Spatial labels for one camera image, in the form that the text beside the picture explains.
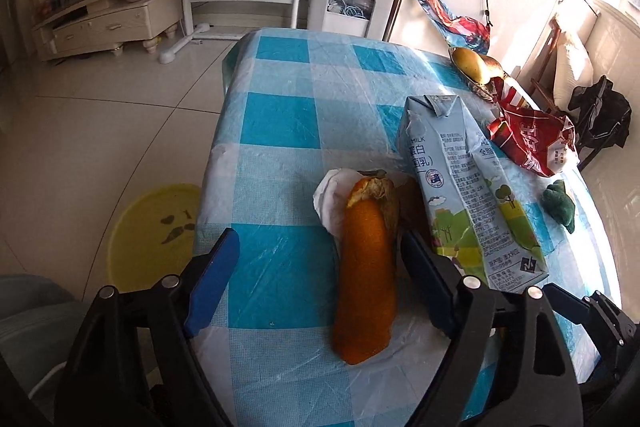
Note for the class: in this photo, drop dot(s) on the red snack bag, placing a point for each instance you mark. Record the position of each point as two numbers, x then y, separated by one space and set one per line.
530 137

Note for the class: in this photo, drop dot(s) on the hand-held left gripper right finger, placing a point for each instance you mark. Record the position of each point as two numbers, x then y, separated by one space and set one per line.
425 277

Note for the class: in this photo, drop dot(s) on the light blue milk carton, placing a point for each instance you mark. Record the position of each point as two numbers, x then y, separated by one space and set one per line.
465 187

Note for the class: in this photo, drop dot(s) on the golden fruit bowl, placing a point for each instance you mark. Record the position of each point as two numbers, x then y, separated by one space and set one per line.
500 71

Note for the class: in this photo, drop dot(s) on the yellow mango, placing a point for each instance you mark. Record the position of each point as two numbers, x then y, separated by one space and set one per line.
470 64

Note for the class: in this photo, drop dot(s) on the cream TV cabinet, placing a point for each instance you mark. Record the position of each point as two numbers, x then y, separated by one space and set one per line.
110 24

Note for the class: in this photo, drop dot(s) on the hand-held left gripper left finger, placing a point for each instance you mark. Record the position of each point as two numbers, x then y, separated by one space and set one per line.
212 282

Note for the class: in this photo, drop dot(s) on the white cushion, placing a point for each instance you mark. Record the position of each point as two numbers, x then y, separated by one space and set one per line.
572 67

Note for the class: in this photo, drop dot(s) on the blue white checked tablecloth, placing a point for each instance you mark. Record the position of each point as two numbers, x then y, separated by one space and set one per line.
280 117

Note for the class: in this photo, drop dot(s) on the white tissue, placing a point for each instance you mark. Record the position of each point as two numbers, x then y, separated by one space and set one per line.
330 197

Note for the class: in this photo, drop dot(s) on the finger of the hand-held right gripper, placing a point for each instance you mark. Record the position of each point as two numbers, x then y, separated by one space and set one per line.
607 327

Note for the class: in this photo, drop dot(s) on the black bag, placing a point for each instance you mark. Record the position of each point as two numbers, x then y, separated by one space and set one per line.
600 112

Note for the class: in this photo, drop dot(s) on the green plush toy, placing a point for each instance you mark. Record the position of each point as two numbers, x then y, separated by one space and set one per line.
560 204

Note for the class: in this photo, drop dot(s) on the wooden chair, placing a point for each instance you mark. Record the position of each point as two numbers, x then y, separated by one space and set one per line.
547 57

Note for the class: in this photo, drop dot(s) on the yellow round basin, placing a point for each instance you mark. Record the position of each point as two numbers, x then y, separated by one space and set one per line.
145 252

